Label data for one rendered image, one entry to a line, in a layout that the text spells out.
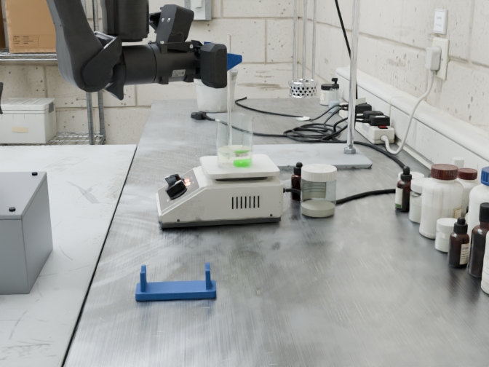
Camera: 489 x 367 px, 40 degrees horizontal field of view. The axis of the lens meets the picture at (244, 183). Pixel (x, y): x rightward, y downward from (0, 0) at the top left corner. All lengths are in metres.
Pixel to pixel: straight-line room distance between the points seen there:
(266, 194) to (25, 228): 0.40
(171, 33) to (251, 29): 2.51
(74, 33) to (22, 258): 0.30
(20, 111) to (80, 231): 2.25
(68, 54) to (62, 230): 0.30
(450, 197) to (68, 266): 0.56
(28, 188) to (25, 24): 2.30
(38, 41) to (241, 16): 1.01
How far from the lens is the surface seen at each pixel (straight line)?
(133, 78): 0.98
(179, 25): 1.01
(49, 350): 0.76
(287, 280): 0.89
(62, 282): 0.92
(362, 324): 0.79
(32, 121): 3.31
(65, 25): 0.94
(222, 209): 1.07
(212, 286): 0.85
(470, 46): 1.42
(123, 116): 3.56
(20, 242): 0.87
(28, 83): 3.61
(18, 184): 0.96
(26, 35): 3.21
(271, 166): 1.10
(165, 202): 1.09
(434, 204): 1.05
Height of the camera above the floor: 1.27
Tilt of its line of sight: 16 degrees down
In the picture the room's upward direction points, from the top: straight up
